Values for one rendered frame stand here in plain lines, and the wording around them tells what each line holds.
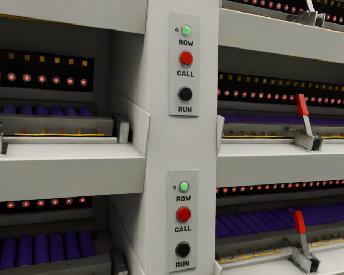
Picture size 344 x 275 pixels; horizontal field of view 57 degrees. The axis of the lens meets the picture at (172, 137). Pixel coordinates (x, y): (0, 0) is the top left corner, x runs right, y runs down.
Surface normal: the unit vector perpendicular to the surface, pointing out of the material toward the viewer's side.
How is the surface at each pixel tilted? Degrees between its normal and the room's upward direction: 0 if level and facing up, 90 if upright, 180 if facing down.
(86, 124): 106
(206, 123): 90
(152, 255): 90
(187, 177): 90
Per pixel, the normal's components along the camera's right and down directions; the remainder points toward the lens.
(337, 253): 0.12, -0.96
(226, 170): 0.38, 0.29
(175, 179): 0.40, 0.02
